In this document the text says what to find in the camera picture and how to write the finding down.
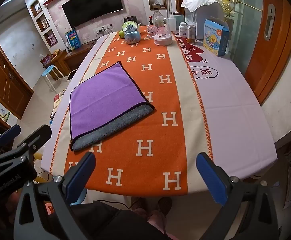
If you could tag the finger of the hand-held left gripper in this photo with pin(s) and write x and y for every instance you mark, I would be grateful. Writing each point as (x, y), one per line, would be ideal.
(9, 133)
(35, 136)

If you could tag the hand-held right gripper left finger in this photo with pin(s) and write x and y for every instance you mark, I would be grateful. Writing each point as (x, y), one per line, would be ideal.
(81, 175)

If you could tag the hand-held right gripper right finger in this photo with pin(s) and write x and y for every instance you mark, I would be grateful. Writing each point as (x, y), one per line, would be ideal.
(210, 180)

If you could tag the purple and grey towel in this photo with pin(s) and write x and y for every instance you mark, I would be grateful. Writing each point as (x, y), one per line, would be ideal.
(105, 102)

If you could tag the stack of books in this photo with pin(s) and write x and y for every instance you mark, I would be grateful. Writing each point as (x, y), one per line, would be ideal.
(58, 102)

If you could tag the person's patterned slipper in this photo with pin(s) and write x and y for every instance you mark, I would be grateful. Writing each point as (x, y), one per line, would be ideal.
(138, 203)
(164, 205)

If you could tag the brown wooden door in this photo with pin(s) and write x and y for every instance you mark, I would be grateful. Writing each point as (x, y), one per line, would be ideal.
(5, 80)

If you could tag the person's dark clothing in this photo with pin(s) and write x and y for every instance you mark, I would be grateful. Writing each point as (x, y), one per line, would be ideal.
(115, 222)

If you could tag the blue round stool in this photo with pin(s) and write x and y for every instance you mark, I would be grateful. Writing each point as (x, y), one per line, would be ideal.
(51, 71)

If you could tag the pink tissue box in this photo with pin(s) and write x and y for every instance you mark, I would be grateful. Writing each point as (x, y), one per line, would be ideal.
(46, 60)

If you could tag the orange letter-print blanket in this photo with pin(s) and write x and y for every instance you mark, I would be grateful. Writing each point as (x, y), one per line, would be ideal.
(140, 120)

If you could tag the lilac printed tablecloth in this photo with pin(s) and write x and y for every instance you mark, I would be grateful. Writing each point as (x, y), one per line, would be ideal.
(235, 100)

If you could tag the wooden television cabinet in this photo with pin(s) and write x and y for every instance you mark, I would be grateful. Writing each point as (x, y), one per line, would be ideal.
(70, 57)

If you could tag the blue standing sign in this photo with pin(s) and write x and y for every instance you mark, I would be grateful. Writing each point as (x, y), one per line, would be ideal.
(73, 40)

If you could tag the green box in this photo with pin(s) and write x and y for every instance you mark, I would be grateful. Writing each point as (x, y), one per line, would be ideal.
(121, 33)

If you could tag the blue duck-print carton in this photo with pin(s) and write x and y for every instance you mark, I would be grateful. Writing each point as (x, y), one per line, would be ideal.
(215, 38)

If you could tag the castle snow globe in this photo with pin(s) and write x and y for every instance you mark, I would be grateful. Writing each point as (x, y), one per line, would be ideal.
(131, 32)

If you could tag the black flat television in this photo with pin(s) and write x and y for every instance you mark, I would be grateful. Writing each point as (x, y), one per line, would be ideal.
(93, 3)

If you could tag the orange wooden door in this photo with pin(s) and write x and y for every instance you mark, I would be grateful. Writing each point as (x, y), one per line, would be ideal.
(270, 47)

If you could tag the clear jar with orange contents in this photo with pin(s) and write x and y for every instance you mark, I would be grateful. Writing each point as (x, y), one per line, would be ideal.
(191, 33)

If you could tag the black device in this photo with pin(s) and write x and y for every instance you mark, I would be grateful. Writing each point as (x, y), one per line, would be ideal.
(131, 19)

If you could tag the white pill bottle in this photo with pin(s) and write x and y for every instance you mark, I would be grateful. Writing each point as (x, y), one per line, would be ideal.
(183, 30)

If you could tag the pink crystal ornament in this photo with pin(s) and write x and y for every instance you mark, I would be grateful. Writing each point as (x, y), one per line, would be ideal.
(151, 30)

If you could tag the glass dome with pink base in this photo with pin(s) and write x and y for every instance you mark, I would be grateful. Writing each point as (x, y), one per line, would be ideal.
(163, 30)

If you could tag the white countertop appliance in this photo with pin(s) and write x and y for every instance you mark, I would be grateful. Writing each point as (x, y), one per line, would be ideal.
(208, 20)

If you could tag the white plastic container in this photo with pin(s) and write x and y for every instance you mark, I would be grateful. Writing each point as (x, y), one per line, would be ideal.
(176, 22)

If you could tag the clear plastic water bottle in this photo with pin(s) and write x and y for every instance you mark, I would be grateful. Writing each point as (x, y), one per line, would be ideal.
(156, 15)

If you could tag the white cloth cover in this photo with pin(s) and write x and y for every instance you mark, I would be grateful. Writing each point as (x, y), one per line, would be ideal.
(200, 2)

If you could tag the gold-ornament glass door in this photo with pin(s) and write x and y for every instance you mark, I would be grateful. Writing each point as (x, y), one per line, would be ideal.
(235, 0)

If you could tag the white wall shelf unit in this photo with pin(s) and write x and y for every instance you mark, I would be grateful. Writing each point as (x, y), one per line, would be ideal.
(41, 22)

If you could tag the white wall power strip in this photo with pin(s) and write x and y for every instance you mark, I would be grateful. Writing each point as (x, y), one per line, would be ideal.
(103, 27)

